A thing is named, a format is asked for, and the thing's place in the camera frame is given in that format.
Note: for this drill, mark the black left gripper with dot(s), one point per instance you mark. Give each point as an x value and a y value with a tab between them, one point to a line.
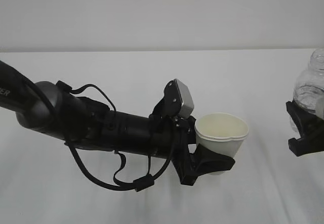
189	166

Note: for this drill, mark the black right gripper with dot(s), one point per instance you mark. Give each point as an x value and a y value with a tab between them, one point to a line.
310	128

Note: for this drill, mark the clear green-label water bottle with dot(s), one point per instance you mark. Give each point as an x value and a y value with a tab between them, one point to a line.
308	87

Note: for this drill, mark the white paper cup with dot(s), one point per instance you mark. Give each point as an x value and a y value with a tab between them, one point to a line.
221	133

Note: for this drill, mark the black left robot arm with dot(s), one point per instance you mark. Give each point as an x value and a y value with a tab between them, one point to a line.
59	111

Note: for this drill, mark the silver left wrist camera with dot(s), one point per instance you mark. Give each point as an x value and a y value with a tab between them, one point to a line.
178	100

